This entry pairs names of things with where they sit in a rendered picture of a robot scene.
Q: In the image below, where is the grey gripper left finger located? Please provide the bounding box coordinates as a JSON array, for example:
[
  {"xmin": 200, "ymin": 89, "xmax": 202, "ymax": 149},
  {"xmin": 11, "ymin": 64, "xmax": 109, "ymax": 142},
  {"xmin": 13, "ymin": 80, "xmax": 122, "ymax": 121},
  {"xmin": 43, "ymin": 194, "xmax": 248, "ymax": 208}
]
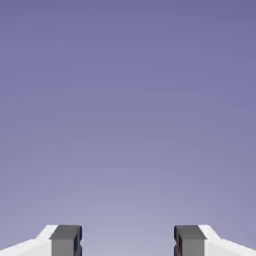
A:
[{"xmin": 0, "ymin": 224, "xmax": 83, "ymax": 256}]

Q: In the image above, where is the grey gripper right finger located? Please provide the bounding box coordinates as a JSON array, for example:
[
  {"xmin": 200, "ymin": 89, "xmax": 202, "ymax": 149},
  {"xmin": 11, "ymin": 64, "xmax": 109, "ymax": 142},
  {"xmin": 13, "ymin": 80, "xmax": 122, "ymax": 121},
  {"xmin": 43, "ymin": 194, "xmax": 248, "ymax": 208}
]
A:
[{"xmin": 173, "ymin": 224, "xmax": 256, "ymax": 256}]

